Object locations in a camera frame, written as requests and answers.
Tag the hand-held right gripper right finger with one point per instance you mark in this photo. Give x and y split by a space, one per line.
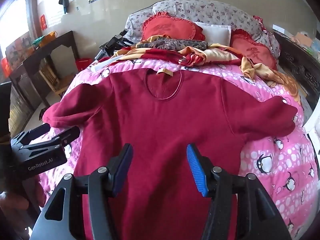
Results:
197 172

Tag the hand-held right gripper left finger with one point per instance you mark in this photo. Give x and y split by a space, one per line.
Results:
122 170

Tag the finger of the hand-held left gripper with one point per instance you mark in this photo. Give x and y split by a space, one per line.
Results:
60 138
35 133

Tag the dark red sweater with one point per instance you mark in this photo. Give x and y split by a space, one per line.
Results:
162 120

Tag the person's left hand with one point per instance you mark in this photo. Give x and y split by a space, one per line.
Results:
13 201

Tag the wooden chair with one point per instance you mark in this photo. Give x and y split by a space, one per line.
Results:
62 82

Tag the pink penguin blanket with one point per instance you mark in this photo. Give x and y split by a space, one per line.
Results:
270 165

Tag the red bin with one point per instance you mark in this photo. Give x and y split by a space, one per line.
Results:
83 65

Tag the white plastic tube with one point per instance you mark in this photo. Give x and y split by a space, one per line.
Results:
100 66

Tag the yellow and green cloth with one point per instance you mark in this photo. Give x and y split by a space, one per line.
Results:
45 38

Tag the dark wooden table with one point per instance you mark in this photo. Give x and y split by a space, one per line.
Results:
62 40

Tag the black tripod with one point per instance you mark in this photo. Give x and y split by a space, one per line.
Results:
112 43

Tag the yellow red satin quilt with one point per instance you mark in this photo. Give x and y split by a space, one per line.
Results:
220 53

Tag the white chair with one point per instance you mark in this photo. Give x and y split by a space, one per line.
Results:
313 130

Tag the dark patterned cloth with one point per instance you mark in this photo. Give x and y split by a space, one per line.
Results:
175 43

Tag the red heart pillow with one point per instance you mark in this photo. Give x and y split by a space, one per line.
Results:
170 28
252 52

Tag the white pillow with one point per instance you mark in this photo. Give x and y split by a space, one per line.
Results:
217 33

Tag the carved dark wooden cabinet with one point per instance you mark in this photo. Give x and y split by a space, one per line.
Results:
300 67

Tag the red wall sticker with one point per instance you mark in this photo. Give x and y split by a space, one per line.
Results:
43 22

